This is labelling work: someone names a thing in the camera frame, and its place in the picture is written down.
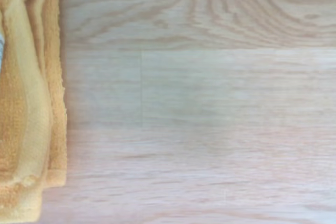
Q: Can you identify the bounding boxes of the yellow terry cloth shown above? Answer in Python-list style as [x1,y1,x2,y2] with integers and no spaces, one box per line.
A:
[0,0,68,223]

